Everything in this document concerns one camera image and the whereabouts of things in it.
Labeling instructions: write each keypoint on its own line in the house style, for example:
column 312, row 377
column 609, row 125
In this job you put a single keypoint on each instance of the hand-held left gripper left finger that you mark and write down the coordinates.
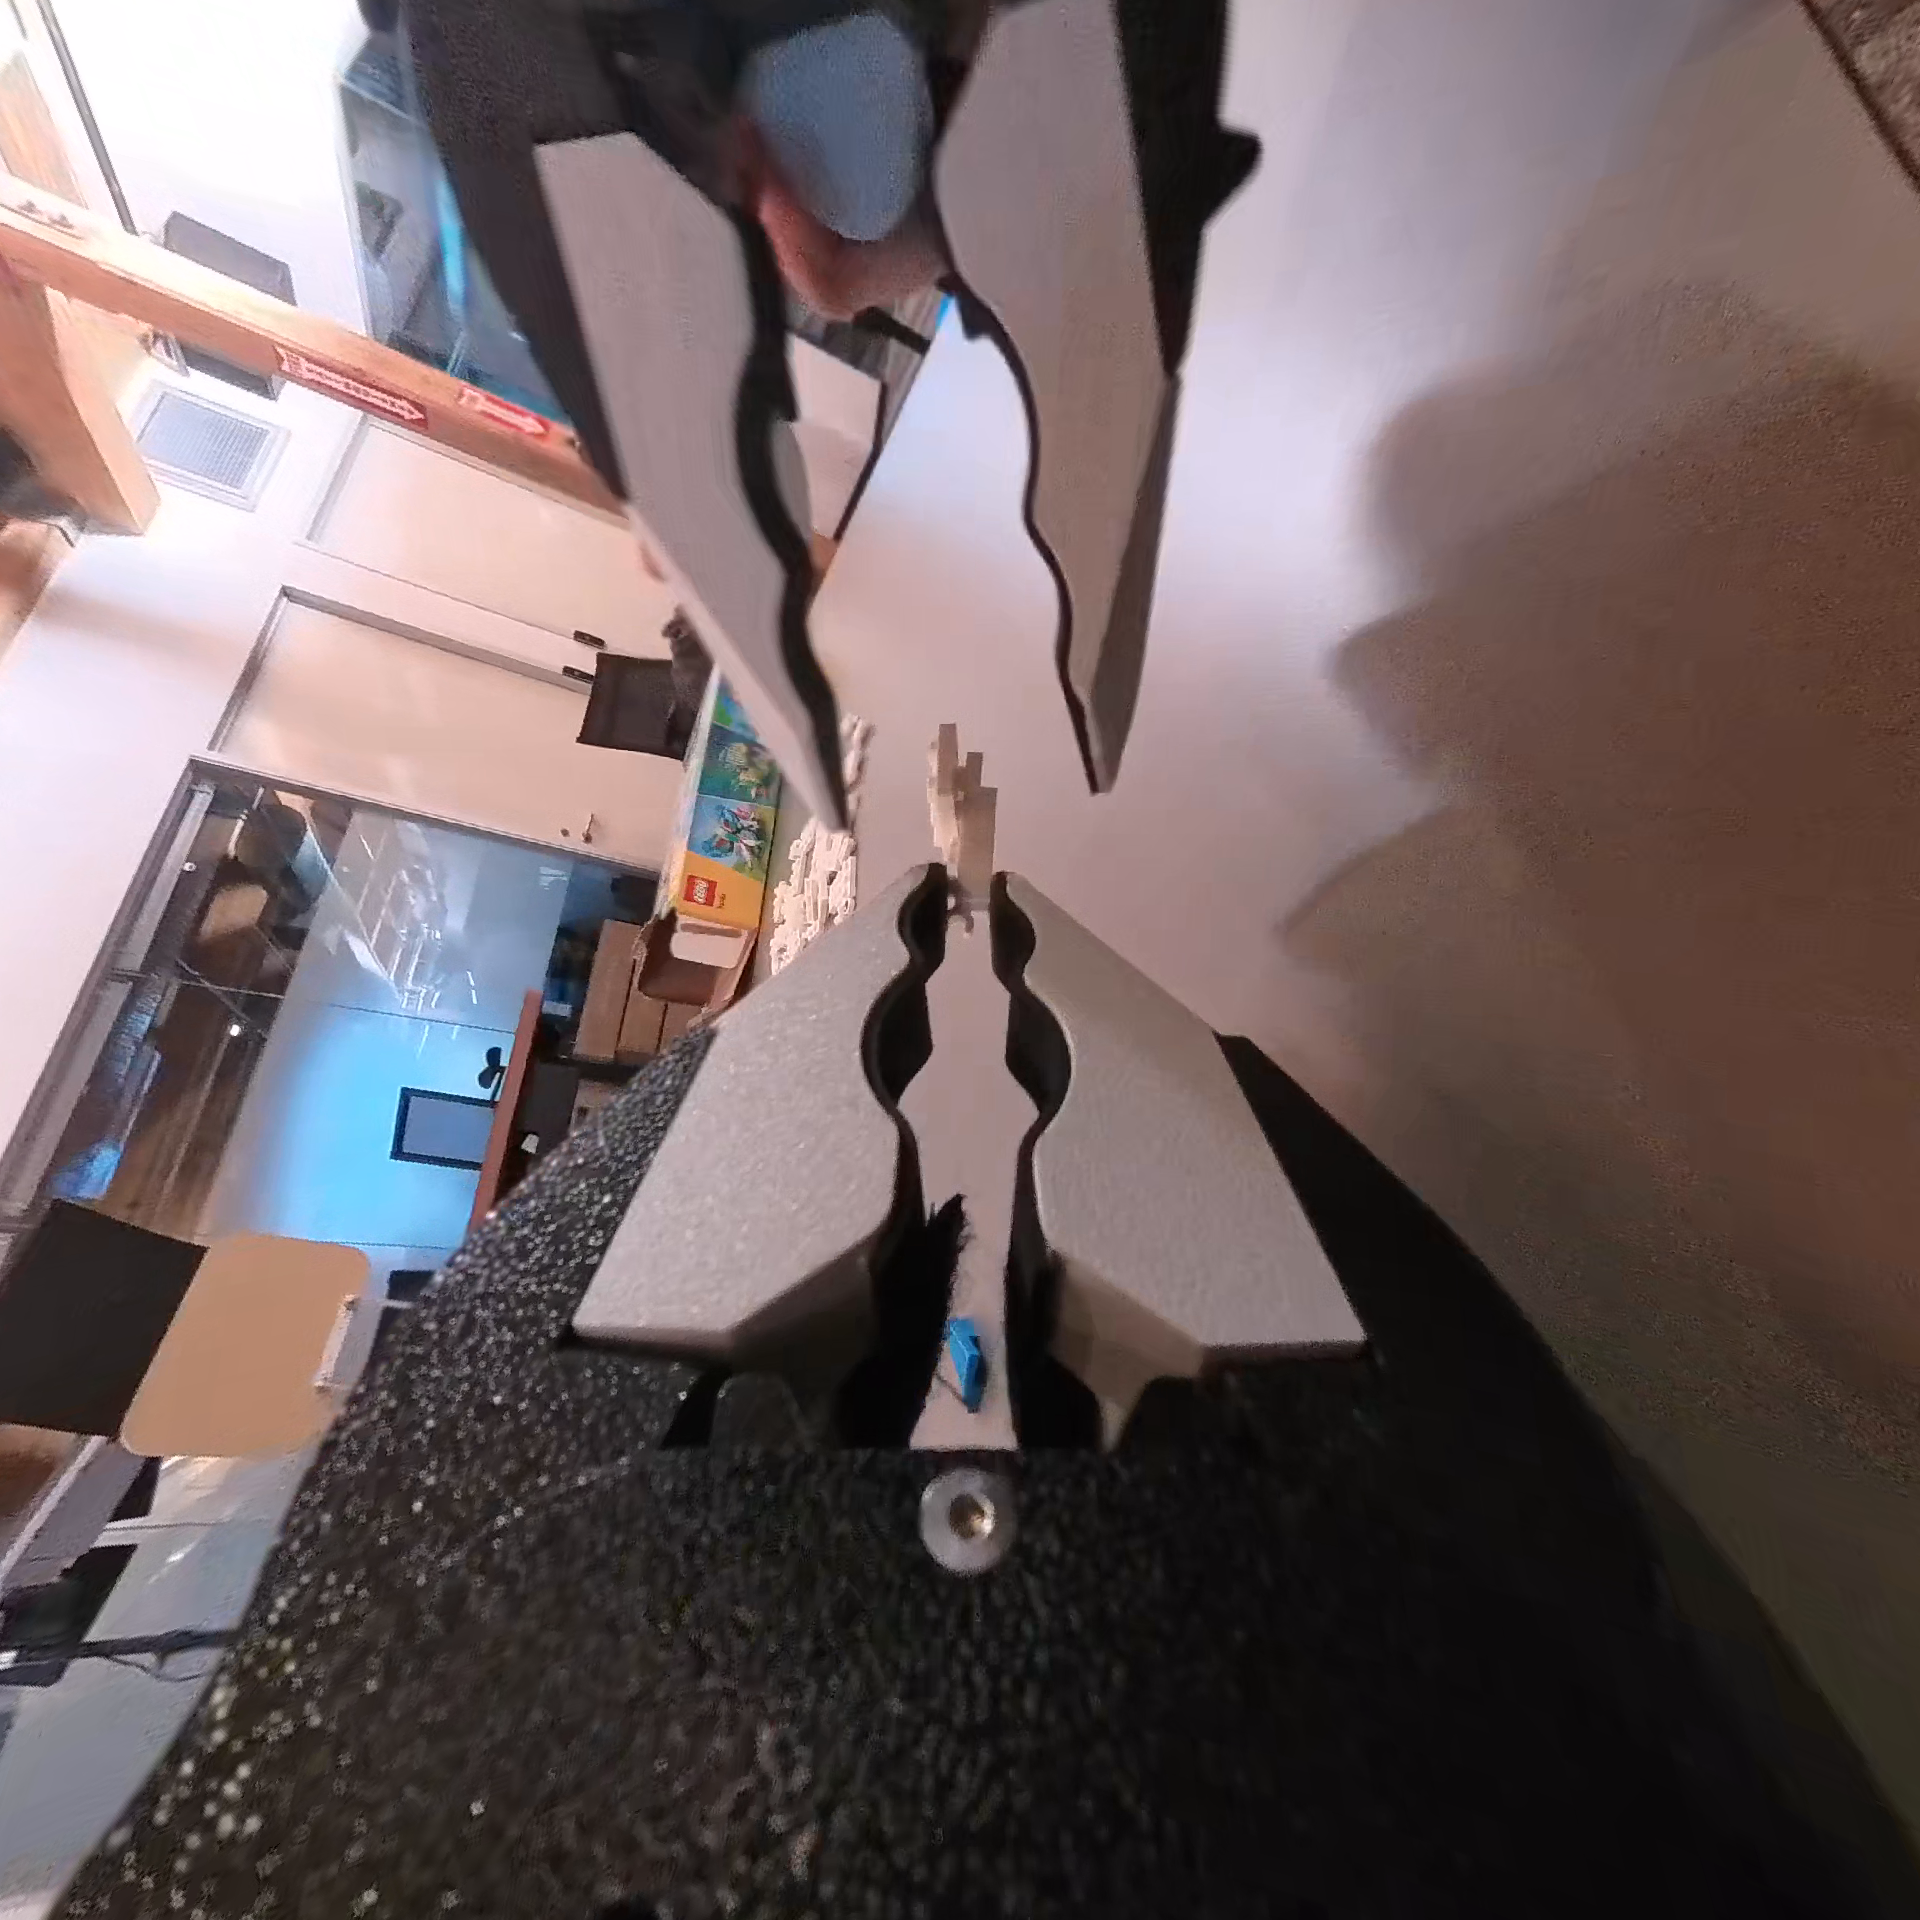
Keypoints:
column 750, row 1202

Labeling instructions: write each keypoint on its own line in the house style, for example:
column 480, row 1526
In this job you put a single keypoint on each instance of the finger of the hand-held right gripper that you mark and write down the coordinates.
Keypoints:
column 1095, row 377
column 662, row 452

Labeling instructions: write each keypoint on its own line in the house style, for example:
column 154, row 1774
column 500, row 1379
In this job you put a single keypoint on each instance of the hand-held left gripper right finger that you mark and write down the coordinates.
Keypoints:
column 1184, row 1202

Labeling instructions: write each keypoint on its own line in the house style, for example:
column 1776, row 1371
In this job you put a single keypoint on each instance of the white stepped lego assembly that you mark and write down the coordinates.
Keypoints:
column 961, row 810

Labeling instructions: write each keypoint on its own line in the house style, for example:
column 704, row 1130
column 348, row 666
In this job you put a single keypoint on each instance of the blue curved lego slope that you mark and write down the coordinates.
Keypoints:
column 967, row 1366

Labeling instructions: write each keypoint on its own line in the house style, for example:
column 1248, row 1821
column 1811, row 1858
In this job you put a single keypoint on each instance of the pile of white lego pieces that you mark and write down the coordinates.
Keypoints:
column 818, row 886

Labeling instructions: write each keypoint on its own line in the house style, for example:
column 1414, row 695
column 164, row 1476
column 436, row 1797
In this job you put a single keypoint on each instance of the yellow lego set box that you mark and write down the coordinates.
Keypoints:
column 720, row 810

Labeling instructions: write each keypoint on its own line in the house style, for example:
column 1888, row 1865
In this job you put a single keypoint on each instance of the red arrow sticker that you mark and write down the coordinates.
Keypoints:
column 516, row 418
column 353, row 387

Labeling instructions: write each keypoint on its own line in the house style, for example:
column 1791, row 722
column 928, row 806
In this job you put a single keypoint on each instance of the wooden beam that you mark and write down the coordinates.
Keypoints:
column 299, row 347

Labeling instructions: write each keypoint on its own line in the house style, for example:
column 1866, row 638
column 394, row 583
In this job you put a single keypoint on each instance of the brown cardboard boxes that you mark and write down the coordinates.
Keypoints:
column 630, row 990

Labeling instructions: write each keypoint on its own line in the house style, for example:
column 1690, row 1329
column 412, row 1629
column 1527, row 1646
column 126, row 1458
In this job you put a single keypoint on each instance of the black mesh chair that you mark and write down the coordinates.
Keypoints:
column 638, row 698

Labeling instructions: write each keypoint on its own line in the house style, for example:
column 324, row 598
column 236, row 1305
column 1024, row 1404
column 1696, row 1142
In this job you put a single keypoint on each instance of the wood-edged desk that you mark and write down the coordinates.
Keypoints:
column 503, row 1119

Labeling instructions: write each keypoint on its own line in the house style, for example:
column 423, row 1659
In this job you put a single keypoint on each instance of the small black monitor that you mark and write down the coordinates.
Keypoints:
column 442, row 1126

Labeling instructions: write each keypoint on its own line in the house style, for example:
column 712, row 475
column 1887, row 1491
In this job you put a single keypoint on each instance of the tan rounded board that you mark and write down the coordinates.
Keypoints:
column 248, row 1343

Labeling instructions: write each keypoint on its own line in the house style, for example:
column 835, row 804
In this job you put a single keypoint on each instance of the black square panel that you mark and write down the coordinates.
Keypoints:
column 89, row 1314

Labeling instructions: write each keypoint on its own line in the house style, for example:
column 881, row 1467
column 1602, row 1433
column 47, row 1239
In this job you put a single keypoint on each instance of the white wall vent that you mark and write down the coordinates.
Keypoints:
column 211, row 438

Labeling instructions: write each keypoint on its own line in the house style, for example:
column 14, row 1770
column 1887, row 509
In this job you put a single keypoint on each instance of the black camera boom stand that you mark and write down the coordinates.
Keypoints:
column 89, row 1652

